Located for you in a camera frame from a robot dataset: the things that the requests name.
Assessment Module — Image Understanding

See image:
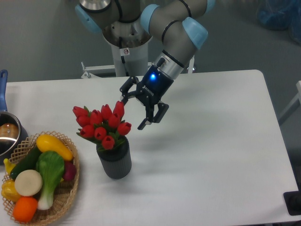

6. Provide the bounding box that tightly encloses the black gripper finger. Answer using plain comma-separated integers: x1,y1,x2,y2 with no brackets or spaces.
137,101,169,130
119,75,142,106

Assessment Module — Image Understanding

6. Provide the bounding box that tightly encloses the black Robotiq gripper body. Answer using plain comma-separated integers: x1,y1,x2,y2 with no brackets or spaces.
136,65,174,106

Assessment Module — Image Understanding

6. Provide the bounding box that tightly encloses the red tulip bouquet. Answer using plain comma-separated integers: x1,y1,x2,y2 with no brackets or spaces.
72,101,132,151

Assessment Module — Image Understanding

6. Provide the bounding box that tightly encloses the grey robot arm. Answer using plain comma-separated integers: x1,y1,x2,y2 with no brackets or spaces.
75,0,215,129

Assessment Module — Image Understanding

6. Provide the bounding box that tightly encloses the dark grey ribbed vase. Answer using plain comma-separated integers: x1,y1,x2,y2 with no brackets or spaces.
97,137,132,179

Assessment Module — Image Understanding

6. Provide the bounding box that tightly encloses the yellow squash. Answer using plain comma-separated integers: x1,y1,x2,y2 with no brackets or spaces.
36,134,73,161

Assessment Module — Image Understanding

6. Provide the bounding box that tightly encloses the dark red radish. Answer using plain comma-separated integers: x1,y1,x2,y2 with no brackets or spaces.
62,161,77,181

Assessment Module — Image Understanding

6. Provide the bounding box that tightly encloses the green bok choy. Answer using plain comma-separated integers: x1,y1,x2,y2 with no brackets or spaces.
36,151,64,210

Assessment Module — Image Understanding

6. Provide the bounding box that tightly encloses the green cucumber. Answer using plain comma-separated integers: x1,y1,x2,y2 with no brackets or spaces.
10,146,42,180

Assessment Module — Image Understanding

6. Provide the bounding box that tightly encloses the woven wicker basket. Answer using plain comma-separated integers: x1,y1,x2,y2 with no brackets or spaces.
2,131,80,226

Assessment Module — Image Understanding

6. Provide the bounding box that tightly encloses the round cream white vegetable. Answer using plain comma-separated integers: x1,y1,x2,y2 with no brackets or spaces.
15,169,43,196

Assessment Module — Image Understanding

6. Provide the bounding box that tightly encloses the yellow banana tip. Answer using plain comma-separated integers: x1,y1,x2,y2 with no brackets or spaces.
3,158,16,175

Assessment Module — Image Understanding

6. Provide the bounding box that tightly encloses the blue plastic bag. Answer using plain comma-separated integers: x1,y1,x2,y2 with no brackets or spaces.
256,0,301,44

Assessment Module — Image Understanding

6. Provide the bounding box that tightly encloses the yellow bell pepper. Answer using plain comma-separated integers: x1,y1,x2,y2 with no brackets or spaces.
1,179,22,202

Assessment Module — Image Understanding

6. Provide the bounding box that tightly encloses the orange fruit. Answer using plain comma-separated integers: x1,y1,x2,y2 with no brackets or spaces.
13,196,38,223

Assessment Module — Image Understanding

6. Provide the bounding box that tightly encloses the black device at table edge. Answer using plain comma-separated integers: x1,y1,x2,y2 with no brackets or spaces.
283,191,301,216

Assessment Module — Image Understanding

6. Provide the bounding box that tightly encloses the white metal mounting frame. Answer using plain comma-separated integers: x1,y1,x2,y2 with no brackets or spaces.
81,56,197,79

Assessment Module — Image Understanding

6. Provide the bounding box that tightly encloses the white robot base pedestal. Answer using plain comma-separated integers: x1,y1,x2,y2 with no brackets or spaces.
103,19,151,77

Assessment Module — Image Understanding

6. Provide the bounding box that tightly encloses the blue handled saucepan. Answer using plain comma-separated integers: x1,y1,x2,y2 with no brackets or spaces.
0,69,28,165

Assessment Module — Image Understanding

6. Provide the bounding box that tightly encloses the white chair frame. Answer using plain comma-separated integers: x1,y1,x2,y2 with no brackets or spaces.
278,81,301,126

